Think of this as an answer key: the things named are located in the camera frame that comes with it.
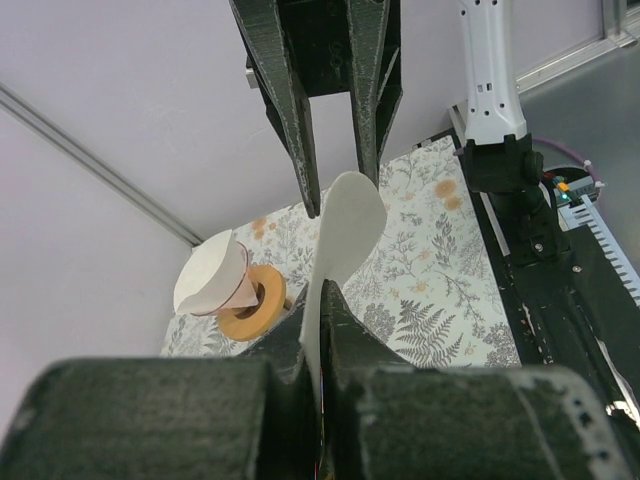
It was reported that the floral patterned table mat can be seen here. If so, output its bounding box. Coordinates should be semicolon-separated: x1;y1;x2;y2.
161;134;520;367

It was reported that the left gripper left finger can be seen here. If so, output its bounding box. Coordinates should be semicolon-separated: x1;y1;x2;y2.
1;296;320;479

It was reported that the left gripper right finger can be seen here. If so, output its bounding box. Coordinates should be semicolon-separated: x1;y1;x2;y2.
320;280;635;479

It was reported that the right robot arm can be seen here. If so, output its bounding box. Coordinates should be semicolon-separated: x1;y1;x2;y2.
230;1;569;266

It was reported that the white slotted cable duct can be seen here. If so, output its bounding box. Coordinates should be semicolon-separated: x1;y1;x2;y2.
553;176;639;306

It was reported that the grey glass carafe wooden collar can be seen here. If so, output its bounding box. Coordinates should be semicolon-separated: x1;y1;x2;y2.
217;265;293;342

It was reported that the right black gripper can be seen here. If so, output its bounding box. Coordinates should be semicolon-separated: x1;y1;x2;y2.
230;0;403;217

